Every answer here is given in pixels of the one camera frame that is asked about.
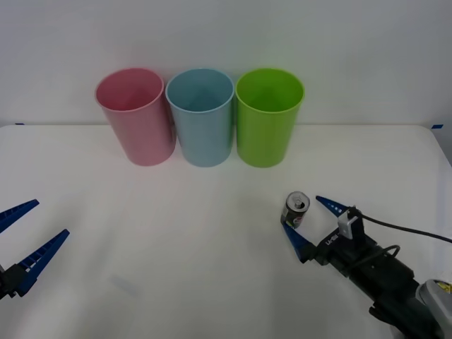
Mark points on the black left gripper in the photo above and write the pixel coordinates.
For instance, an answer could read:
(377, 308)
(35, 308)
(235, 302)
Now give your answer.
(5, 282)

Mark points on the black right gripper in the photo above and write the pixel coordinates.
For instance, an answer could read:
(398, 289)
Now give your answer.
(339, 252)

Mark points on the black drink can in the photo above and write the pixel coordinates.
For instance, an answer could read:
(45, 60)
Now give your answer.
(294, 213)

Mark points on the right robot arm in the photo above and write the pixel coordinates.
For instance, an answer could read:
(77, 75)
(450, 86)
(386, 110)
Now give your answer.
(392, 286)

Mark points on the green plastic bin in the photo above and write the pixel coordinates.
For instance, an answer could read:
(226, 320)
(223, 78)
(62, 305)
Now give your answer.
(265, 137)

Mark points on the pale blue plastic bin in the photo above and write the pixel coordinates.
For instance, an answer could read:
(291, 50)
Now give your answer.
(206, 137)

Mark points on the pink plastic bin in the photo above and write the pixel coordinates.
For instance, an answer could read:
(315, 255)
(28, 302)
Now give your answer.
(141, 134)

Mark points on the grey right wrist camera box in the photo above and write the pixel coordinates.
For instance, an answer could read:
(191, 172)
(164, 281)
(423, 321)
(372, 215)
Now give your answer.
(347, 226)

